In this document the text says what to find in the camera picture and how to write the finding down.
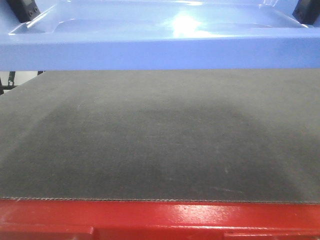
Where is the blue plastic tray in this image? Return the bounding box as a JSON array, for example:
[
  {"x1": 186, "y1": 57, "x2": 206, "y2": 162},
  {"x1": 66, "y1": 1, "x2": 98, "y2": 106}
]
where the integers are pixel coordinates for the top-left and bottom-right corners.
[{"x1": 0, "y1": 0, "x2": 320, "y2": 71}]

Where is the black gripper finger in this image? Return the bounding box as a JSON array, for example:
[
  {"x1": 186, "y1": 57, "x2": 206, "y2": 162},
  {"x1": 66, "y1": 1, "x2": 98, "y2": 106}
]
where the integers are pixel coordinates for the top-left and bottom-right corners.
[
  {"x1": 6, "y1": 0, "x2": 41, "y2": 23},
  {"x1": 292, "y1": 0, "x2": 320, "y2": 25}
]

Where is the dark grey table mat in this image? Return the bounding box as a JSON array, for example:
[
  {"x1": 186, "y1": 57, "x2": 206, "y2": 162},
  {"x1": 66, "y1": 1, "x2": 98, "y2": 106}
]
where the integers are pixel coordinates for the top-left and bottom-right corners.
[{"x1": 0, "y1": 68, "x2": 320, "y2": 204}]

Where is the red table edge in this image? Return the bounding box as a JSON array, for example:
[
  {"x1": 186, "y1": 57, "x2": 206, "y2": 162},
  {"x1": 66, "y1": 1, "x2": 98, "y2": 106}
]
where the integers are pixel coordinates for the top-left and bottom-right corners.
[{"x1": 0, "y1": 200, "x2": 320, "y2": 240}]

